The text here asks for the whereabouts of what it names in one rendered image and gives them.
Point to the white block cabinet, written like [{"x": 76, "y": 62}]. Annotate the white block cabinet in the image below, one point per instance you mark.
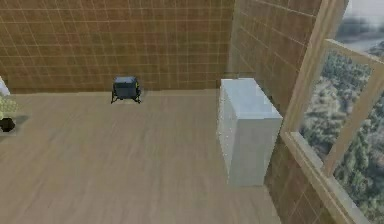
[{"x": 248, "y": 130}]

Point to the dark grey box on legs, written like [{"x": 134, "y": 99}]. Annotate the dark grey box on legs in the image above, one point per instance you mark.
[{"x": 125, "y": 87}]

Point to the wooden framed window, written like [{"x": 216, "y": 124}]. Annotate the wooden framed window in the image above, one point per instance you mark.
[{"x": 346, "y": 126}]

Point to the yellow-green house plant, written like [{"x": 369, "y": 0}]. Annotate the yellow-green house plant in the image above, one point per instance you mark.
[{"x": 6, "y": 106}]

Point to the black plant pot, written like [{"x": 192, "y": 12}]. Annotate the black plant pot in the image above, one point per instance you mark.
[{"x": 6, "y": 125}]

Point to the white furniture corner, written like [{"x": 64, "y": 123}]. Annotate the white furniture corner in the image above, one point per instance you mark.
[{"x": 2, "y": 88}]

